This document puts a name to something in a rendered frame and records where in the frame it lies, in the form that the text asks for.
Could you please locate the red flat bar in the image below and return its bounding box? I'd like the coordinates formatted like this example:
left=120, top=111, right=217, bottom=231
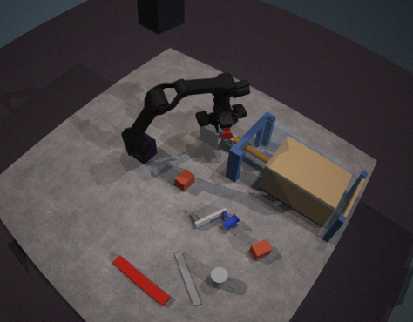
left=113, top=256, right=170, bottom=306

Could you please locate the l-shaped crank handle with blue knob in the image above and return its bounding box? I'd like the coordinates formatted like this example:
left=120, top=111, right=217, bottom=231
left=189, top=207, right=240, bottom=231

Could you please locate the reddish-brown box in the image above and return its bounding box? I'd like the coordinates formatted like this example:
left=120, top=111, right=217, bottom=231
left=175, top=169, right=194, bottom=191
left=249, top=239, right=272, bottom=261

